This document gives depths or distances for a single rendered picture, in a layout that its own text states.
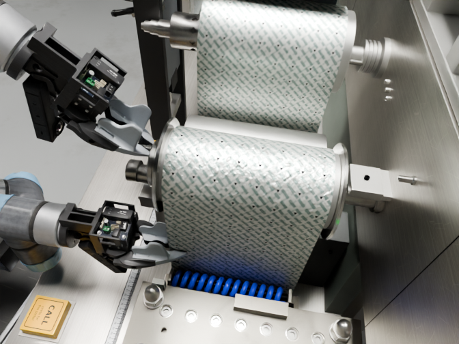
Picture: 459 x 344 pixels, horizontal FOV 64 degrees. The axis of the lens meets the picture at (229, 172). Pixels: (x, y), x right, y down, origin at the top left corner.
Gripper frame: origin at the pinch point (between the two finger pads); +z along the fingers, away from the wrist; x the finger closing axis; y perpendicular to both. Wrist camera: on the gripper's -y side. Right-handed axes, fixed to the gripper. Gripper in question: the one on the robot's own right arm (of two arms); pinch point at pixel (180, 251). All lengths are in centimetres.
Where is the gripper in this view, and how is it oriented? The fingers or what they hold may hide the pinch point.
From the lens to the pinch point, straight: 67.5
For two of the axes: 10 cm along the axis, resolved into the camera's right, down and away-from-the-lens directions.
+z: 9.9, 1.6, -0.6
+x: 1.6, -7.4, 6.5
